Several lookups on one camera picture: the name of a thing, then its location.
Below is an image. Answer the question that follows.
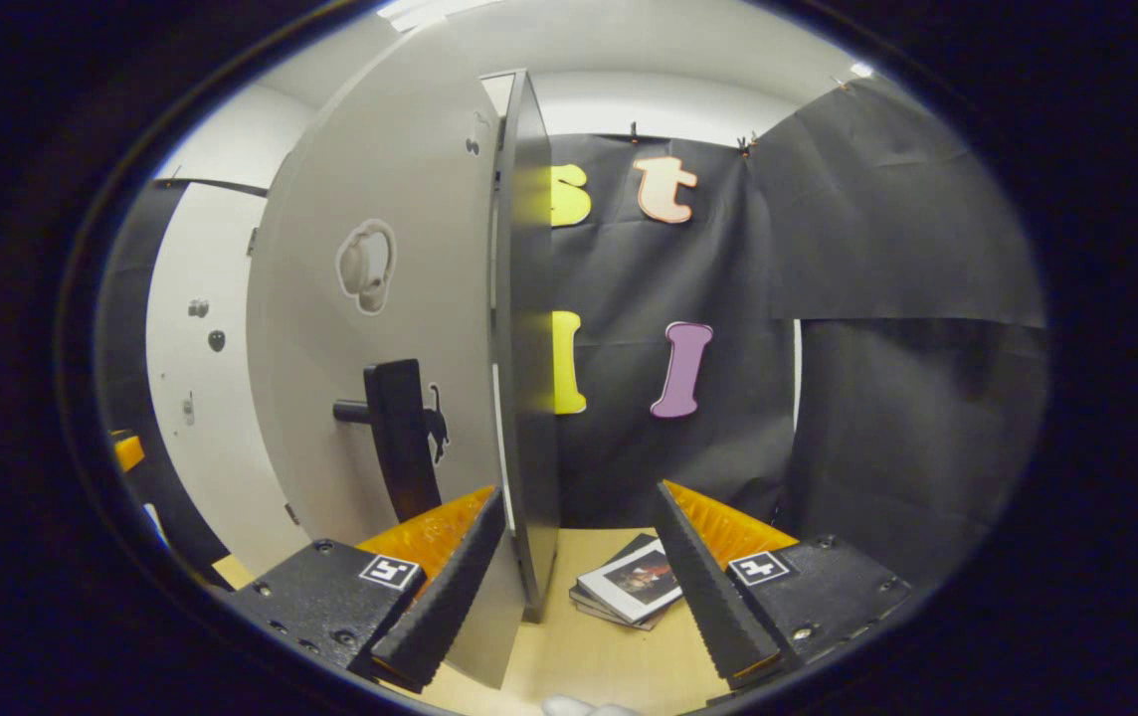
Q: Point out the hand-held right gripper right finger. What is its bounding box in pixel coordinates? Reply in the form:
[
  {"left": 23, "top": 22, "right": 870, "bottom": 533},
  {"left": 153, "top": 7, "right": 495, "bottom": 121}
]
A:
[{"left": 653, "top": 479, "right": 915, "bottom": 691}]

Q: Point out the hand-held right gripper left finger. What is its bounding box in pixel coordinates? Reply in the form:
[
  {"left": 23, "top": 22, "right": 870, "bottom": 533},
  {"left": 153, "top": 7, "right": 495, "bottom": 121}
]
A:
[{"left": 224, "top": 484, "right": 508, "bottom": 695}]

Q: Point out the dark booklet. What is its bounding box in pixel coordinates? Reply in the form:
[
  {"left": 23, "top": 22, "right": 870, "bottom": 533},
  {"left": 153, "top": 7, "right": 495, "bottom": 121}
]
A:
[{"left": 569, "top": 534, "right": 671, "bottom": 631}]

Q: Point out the large ceiling light panel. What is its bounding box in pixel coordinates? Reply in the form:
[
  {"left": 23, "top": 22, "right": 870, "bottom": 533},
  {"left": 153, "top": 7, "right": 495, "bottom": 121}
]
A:
[{"left": 378, "top": 0, "right": 502, "bottom": 33}]

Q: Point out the black door handle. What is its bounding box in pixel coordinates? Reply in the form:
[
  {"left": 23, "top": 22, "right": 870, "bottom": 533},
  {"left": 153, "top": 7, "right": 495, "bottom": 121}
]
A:
[{"left": 332, "top": 359, "right": 444, "bottom": 524}]

